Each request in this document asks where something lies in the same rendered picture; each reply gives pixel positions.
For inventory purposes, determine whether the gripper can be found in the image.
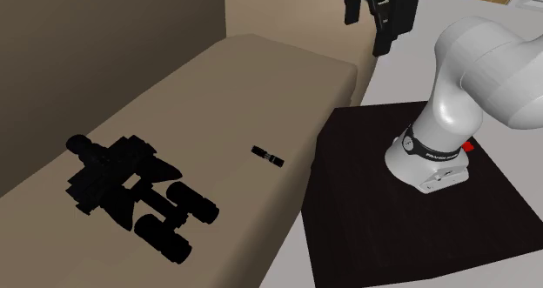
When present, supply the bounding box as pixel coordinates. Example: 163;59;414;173
338;0;424;58

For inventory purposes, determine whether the small black cylinder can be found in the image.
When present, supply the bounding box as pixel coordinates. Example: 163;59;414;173
250;144;285;169

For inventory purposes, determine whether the black robot stand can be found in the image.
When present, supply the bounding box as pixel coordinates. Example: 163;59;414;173
299;100;543;288

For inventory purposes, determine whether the black toy spaceship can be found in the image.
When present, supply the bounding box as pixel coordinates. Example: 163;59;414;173
64;133;221;265

